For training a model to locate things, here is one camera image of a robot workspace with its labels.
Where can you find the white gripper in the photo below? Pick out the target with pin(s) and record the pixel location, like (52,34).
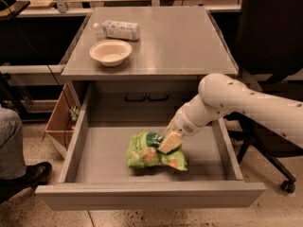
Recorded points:
(182,124)

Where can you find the green rice chip bag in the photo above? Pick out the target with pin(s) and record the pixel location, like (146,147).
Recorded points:
(143,152)

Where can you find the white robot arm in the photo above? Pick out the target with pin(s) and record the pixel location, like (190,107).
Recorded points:
(219,95)

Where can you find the open grey top drawer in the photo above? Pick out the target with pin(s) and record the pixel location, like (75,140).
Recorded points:
(95,173)

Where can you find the grey cabinet with counter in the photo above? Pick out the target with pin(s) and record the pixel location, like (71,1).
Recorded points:
(177,47)

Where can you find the white paper bowl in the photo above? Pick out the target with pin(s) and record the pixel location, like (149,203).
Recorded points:
(110,53)

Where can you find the brown cardboard box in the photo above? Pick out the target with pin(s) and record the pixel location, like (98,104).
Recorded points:
(60,126)

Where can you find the clear plastic water bottle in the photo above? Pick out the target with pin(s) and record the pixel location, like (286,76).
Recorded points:
(119,30)

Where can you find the black leather shoe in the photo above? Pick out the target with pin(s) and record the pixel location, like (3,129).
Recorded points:
(34,176)

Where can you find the black office chair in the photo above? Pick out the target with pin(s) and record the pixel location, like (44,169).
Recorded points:
(269,41)

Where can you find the person's leg in jeans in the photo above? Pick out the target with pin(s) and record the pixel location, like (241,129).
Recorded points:
(12,163)

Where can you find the black lower drawer handle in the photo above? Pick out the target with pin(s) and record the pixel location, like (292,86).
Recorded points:
(144,96)

